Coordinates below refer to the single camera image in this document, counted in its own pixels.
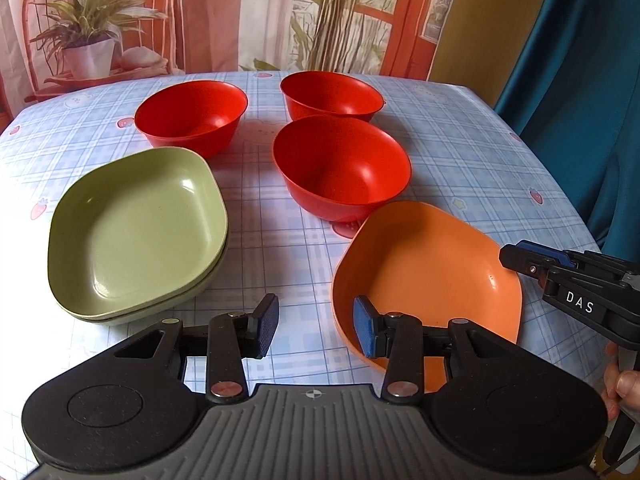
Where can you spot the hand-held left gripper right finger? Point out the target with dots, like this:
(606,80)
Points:
(362,325)

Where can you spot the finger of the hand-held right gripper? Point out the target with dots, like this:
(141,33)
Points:
(522,257)

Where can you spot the blue curtain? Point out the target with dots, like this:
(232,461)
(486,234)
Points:
(575,85)

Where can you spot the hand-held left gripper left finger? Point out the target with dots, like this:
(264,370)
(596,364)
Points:
(265,325)

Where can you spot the green plate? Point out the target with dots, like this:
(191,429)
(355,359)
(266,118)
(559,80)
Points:
(140,230)
(115,321)

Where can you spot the printed room backdrop cloth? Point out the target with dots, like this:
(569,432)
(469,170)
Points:
(210,10)

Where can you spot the person's right hand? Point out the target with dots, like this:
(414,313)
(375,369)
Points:
(629,386)

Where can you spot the orange plate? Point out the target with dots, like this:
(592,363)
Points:
(425,260)

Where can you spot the yellow-brown panel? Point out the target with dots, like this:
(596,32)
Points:
(480,20)

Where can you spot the red bowl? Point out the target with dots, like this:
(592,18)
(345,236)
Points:
(330,95)
(190,115)
(345,170)

